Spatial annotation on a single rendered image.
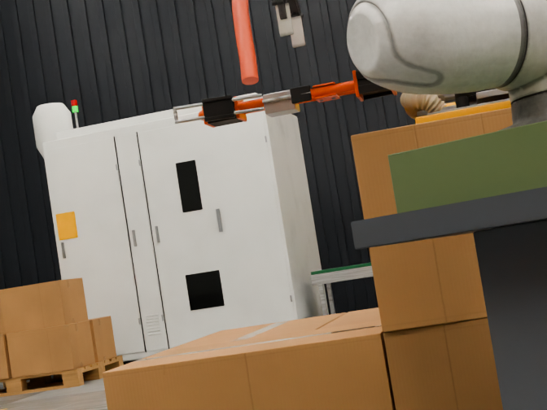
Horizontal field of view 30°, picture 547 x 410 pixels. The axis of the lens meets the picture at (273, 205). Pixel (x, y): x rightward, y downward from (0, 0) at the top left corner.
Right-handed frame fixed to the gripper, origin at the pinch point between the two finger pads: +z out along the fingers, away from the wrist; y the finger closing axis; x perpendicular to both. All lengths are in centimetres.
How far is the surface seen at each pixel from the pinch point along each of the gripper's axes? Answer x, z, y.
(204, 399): 27, 76, -21
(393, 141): -20.4, 29.8, -20.5
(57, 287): 332, 37, 578
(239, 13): 171, -197, 718
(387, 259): -15, 53, -21
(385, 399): -10, 80, -20
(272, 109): 6.6, 15.9, -2.9
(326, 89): -6.0, 13.7, -2.6
